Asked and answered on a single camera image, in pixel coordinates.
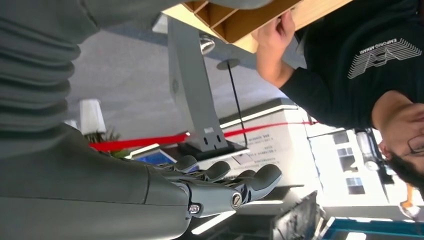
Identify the grey kiosk stand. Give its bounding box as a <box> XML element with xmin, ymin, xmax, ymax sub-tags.
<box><xmin>166</xmin><ymin>16</ymin><xmax>251</xmax><ymax>163</ymax></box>

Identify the blue display screen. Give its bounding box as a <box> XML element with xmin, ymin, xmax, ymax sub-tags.
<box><xmin>127</xmin><ymin>149</ymin><xmax>178</xmax><ymax>166</ymax></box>

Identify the red barrier belt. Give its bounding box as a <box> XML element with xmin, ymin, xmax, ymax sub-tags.
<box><xmin>88</xmin><ymin>121</ymin><xmax>319</xmax><ymax>152</ymax></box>

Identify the chrome round fitting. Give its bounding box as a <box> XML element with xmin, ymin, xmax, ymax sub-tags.
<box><xmin>198</xmin><ymin>34</ymin><xmax>216</xmax><ymax>56</ymax></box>

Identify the green plant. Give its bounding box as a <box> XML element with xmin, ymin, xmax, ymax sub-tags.
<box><xmin>84</xmin><ymin>129</ymin><xmax>130</xmax><ymax>158</ymax></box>

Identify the person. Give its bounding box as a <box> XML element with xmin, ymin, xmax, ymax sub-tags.
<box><xmin>256</xmin><ymin>0</ymin><xmax>424</xmax><ymax>200</ymax></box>

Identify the white reception counter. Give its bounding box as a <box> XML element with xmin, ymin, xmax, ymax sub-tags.
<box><xmin>218</xmin><ymin>98</ymin><xmax>319</xmax><ymax>190</ymax></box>

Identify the wooden card organizer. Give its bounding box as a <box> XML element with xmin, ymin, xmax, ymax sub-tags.
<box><xmin>183</xmin><ymin>0</ymin><xmax>302</xmax><ymax>45</ymax></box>

